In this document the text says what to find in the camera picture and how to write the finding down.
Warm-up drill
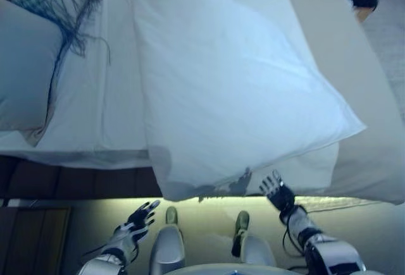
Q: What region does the white fringed blanket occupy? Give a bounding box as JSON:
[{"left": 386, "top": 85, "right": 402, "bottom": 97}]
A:
[{"left": 246, "top": 142, "right": 341, "bottom": 197}]

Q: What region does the silver right robot leg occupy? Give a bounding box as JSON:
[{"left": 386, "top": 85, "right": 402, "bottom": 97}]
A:
[{"left": 230, "top": 211, "right": 277, "bottom": 266}]

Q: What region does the white bed sheet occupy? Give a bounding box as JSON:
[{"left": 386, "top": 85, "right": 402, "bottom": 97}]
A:
[{"left": 0, "top": 0, "right": 153, "bottom": 169}]

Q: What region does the dark wooden nightstand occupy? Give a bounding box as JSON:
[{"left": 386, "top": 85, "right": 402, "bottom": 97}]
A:
[{"left": 0, "top": 207, "right": 72, "bottom": 275}]

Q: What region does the large beige pillow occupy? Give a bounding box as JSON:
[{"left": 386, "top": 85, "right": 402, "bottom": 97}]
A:
[{"left": 0, "top": 0, "right": 66, "bottom": 148}]

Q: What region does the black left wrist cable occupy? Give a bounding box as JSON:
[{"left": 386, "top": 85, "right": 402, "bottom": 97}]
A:
[{"left": 82, "top": 236, "right": 140, "bottom": 265}]

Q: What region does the silver left robot leg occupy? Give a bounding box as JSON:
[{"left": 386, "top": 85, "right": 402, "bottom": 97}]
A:
[{"left": 148, "top": 205, "right": 186, "bottom": 270}]

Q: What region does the brown bed frame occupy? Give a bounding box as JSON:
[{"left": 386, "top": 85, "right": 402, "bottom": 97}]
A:
[{"left": 0, "top": 156, "right": 166, "bottom": 208}]

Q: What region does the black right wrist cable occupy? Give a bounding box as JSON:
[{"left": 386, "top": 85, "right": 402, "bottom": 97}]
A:
[{"left": 280, "top": 214, "right": 306, "bottom": 259}]

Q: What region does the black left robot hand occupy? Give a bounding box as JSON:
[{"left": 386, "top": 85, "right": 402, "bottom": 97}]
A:
[{"left": 125, "top": 200, "right": 161, "bottom": 237}]

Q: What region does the white duvet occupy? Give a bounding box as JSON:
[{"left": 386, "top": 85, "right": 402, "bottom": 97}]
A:
[{"left": 130, "top": 0, "right": 368, "bottom": 203}]

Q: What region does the silver robot leg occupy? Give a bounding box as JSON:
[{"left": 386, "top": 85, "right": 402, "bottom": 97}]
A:
[
  {"left": 230, "top": 211, "right": 277, "bottom": 266},
  {"left": 148, "top": 205, "right": 186, "bottom": 270}
]

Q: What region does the beige bed runner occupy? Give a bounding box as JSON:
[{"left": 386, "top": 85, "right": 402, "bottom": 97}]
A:
[{"left": 277, "top": 0, "right": 405, "bottom": 206}]

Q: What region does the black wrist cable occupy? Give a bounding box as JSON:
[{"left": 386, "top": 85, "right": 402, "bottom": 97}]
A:
[
  {"left": 280, "top": 214, "right": 306, "bottom": 259},
  {"left": 82, "top": 236, "right": 140, "bottom": 265}
]

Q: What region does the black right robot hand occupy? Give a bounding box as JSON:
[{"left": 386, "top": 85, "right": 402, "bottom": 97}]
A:
[{"left": 258, "top": 169, "right": 297, "bottom": 216}]

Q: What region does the grey fringed knit cushion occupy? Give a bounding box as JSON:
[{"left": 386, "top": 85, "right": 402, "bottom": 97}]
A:
[{"left": 3, "top": 0, "right": 112, "bottom": 118}]

